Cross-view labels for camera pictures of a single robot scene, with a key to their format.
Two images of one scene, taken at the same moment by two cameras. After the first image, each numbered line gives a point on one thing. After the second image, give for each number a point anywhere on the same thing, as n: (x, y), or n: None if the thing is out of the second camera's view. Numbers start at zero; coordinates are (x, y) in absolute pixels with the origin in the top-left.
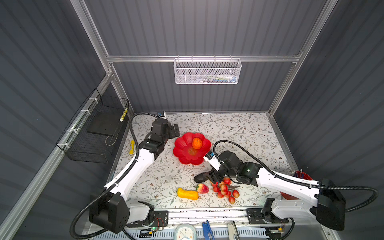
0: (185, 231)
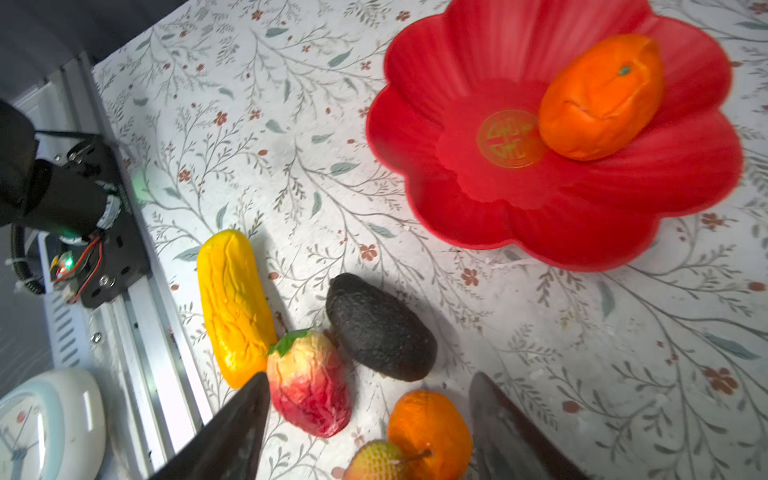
0: (53, 426)
